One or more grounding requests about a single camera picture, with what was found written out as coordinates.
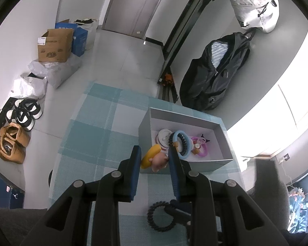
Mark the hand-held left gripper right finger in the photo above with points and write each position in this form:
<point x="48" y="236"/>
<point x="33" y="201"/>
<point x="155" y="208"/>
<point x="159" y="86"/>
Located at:
<point x="175" y="176"/>

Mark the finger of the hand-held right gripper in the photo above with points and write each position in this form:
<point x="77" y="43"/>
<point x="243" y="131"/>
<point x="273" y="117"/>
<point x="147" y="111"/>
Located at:
<point x="179" y="214"/>

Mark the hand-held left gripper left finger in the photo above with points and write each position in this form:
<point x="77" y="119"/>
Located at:
<point x="134" y="174"/>

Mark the pink pig figure yellow hair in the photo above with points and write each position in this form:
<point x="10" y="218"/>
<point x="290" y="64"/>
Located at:
<point x="157" y="160"/>

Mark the grey cardboard box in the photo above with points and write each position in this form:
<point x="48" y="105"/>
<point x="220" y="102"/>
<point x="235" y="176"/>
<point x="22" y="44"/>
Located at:
<point x="208" y="165"/>

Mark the white round pin badge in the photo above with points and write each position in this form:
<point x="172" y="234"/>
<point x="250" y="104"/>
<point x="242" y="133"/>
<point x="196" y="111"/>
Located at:
<point x="163" y="136"/>

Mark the black purple cartoon charm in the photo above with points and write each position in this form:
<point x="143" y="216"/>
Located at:
<point x="203" y="136"/>

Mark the teal checked tablecloth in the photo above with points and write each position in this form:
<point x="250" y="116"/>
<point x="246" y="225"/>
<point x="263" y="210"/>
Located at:
<point x="97" y="133"/>

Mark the black jacket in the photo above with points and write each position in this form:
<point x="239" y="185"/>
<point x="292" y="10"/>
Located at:
<point x="215" y="82"/>

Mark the floral cloth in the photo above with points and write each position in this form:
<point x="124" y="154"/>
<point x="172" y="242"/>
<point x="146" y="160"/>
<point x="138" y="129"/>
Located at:
<point x="297" y="210"/>

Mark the black white sneaker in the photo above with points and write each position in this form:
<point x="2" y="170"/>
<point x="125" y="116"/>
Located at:
<point x="30" y="109"/>
<point x="21" y="120"/>

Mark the brown shoe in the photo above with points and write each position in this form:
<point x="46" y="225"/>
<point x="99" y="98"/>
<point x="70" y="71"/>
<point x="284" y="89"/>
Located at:
<point x="10" y="152"/>
<point x="18" y="134"/>

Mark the white plastic bag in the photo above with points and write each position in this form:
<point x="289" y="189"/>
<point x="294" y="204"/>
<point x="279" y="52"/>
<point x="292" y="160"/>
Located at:
<point x="59" y="73"/>
<point x="30" y="85"/>

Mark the striped shirt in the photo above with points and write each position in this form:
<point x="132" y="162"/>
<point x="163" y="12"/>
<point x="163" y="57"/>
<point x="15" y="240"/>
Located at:
<point x="218" y="53"/>

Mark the dark blue shoe box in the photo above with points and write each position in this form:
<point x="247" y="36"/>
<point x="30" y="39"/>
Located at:
<point x="2" y="192"/>

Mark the blue cardboard box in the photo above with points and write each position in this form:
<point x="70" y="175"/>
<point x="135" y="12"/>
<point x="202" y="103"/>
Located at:
<point x="79" y="41"/>

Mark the white shopping bag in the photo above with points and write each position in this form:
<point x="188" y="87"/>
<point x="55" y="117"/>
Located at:
<point x="91" y="33"/>

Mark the brown cardboard box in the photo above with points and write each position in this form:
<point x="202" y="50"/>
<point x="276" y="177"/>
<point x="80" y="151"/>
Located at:
<point x="56" y="47"/>

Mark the black metal stand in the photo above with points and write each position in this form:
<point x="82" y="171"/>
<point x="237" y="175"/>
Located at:
<point x="182" y="23"/>

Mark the grey door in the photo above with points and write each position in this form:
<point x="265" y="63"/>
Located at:
<point x="138" y="5"/>

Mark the white hanging bag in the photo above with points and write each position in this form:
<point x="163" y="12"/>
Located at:
<point x="256" y="10"/>

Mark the wall socket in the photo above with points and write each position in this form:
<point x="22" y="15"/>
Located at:
<point x="286" y="156"/>

